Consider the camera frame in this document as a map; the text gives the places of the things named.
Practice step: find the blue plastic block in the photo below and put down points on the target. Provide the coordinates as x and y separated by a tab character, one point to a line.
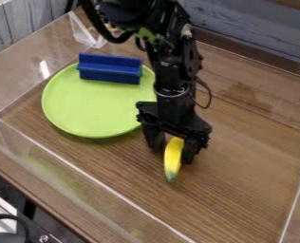
110	68

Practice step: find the yellow toy banana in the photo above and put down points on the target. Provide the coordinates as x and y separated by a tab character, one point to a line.
173	158

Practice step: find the black device with knob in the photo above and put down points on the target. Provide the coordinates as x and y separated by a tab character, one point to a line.
48	231

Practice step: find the green round plate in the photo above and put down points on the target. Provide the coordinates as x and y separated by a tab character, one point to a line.
94	109

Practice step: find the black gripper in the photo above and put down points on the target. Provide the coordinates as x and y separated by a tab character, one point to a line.
171	115

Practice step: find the clear acrylic enclosure wall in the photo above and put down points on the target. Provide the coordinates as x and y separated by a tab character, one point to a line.
103	187

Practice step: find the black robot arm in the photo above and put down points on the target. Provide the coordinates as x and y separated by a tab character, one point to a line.
159	26

